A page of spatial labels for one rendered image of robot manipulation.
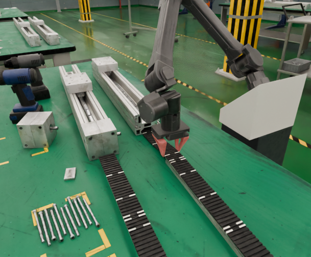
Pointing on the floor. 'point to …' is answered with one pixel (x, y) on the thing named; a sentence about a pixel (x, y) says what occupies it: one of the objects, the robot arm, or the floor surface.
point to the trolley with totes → (291, 67)
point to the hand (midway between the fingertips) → (170, 152)
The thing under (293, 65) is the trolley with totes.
